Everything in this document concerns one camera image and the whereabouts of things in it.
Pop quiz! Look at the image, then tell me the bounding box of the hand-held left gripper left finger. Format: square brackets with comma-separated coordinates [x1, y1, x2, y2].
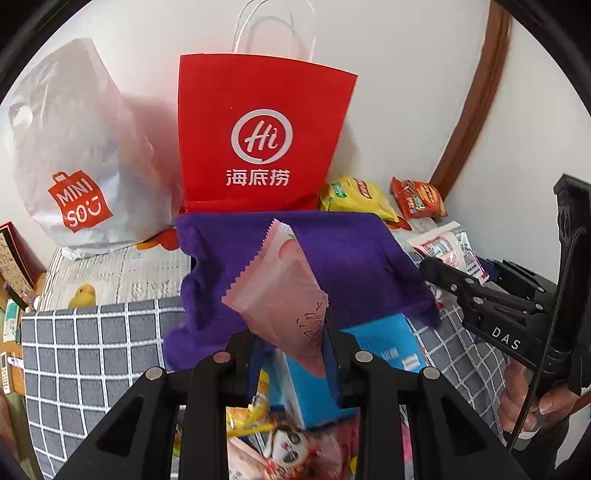
[58, 330, 273, 480]

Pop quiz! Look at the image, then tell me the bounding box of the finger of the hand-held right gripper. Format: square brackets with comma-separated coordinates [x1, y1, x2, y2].
[418, 256, 546, 325]
[479, 258, 551, 302]

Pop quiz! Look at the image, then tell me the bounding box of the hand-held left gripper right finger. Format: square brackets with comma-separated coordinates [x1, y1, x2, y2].
[321, 315, 529, 480]

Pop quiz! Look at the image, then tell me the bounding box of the silver white snack packet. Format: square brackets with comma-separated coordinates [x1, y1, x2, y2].
[406, 222, 490, 284]

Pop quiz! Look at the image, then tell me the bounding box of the pink peach snack packet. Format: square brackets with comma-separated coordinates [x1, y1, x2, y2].
[221, 220, 331, 377]

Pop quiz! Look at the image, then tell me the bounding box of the pink panda snack bag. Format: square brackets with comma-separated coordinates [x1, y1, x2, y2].
[226, 415, 361, 480]

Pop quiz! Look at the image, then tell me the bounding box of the person's right hand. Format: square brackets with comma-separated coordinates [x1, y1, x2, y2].
[498, 359, 581, 433]

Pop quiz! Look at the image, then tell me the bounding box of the yellow snack packet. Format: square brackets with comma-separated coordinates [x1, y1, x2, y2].
[226, 369, 271, 437]

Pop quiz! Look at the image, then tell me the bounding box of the blue tissue pack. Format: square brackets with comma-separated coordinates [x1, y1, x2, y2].
[268, 313, 428, 428]

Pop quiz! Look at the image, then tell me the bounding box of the orange chip bag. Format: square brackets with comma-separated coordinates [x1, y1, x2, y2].
[390, 176, 448, 220]

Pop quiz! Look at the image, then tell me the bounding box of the purple cloth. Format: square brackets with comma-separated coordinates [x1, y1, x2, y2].
[163, 211, 441, 372]

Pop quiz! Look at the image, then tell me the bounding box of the yellow chip bag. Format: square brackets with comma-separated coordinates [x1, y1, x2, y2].
[318, 176, 400, 224]

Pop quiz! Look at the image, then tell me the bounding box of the grey checked blanket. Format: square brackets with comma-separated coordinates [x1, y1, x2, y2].
[21, 295, 509, 480]

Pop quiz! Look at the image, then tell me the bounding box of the red paper bag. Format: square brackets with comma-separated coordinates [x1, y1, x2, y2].
[178, 0, 359, 215]

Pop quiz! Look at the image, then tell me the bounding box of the patterned box with red lid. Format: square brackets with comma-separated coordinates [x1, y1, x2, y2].
[0, 222, 47, 301]

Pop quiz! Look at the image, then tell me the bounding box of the white plastic shopping bag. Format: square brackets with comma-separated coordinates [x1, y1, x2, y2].
[7, 38, 183, 261]

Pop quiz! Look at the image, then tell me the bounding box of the black cable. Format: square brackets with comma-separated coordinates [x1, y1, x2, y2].
[508, 228, 583, 450]

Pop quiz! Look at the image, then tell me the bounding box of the brown wooden door frame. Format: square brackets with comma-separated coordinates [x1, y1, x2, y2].
[429, 4, 513, 195]

